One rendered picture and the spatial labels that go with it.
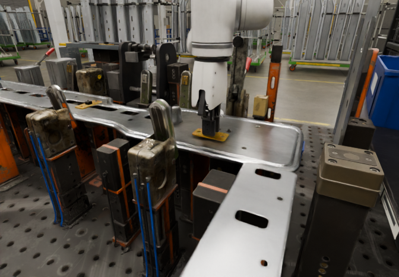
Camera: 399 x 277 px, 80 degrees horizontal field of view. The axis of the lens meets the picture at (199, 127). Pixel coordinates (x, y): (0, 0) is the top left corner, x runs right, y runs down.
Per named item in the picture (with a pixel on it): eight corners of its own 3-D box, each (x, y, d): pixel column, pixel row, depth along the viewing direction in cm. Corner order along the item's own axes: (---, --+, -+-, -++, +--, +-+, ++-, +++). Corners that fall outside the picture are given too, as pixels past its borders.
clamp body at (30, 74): (30, 136, 126) (8, 67, 111) (50, 128, 135) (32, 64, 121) (41, 139, 122) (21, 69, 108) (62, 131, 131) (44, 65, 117)
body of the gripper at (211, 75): (205, 50, 55) (205, 96, 59) (184, 54, 46) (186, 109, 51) (236, 51, 52) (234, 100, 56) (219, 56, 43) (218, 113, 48)
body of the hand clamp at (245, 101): (221, 189, 85) (225, 95, 71) (227, 179, 91) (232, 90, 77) (236, 194, 83) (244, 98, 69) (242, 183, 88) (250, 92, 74)
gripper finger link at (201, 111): (205, 76, 49) (211, 91, 54) (193, 107, 47) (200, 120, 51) (210, 76, 49) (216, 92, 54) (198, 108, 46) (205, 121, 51)
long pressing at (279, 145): (-57, 92, 98) (-59, 88, 97) (3, 81, 117) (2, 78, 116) (297, 178, 44) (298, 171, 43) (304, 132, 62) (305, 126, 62)
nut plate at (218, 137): (191, 134, 57) (191, 130, 56) (198, 129, 60) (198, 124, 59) (224, 141, 53) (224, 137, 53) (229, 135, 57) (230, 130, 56)
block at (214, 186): (184, 296, 52) (180, 194, 41) (205, 255, 61) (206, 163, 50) (225, 317, 48) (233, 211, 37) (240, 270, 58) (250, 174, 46)
